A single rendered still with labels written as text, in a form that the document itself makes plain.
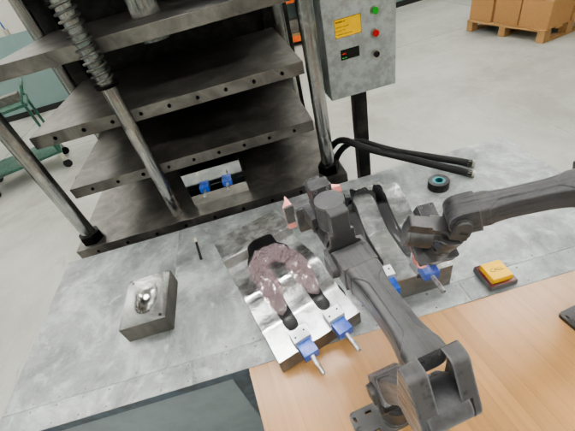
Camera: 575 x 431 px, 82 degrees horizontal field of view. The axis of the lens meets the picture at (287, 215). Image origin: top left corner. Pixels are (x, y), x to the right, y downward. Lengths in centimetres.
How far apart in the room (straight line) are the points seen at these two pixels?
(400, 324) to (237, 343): 64
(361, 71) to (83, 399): 154
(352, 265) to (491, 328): 56
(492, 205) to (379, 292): 32
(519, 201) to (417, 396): 44
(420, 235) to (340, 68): 94
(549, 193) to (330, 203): 41
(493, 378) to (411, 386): 53
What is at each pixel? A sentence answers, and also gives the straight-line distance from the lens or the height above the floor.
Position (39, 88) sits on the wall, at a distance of 810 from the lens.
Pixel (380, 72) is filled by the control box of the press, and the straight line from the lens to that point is 163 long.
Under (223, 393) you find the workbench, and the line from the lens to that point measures 127.
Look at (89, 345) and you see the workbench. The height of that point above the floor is 80.
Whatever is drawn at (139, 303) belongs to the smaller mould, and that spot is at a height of 86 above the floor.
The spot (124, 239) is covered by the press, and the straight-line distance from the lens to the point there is 171.
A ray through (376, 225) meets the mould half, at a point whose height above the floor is 89.
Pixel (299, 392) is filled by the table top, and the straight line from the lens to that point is 97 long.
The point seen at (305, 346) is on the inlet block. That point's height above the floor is 87.
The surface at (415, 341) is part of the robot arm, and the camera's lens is 52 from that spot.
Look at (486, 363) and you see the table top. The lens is 102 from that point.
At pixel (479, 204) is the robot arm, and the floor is 119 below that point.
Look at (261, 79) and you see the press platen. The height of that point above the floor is 127.
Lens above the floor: 169
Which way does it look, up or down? 40 degrees down
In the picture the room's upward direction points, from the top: 16 degrees counter-clockwise
